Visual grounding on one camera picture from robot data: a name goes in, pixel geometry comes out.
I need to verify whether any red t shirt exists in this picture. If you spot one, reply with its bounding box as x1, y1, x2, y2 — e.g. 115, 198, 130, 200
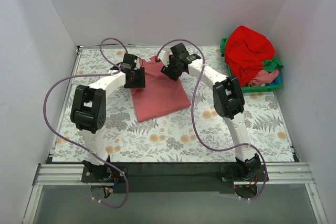
224, 26, 275, 86

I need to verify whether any green t shirt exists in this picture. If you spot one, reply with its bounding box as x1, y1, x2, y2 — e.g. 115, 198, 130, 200
262, 56, 283, 72

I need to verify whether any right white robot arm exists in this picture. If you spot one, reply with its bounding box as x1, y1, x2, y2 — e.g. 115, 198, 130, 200
157, 40, 263, 181

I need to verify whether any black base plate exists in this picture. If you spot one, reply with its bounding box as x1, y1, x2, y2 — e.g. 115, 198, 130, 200
81, 161, 269, 194

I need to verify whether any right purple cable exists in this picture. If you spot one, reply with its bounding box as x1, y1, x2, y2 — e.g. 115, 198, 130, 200
157, 39, 268, 201

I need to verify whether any pink t shirt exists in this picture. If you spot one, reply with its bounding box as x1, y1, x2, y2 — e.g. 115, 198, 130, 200
247, 69, 279, 87
131, 56, 191, 122

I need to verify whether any aluminium frame rail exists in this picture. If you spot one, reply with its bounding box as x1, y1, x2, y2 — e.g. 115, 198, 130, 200
33, 162, 315, 186

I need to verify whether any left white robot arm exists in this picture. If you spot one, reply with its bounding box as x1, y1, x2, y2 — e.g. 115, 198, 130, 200
70, 53, 145, 182

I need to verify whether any green plastic basket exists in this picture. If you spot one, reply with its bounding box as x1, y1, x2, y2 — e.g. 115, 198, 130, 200
219, 37, 282, 93

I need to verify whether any blue t shirt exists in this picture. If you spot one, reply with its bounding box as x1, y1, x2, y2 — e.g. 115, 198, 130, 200
269, 71, 281, 86

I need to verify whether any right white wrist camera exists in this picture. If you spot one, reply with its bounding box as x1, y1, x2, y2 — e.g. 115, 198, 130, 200
155, 50, 170, 67

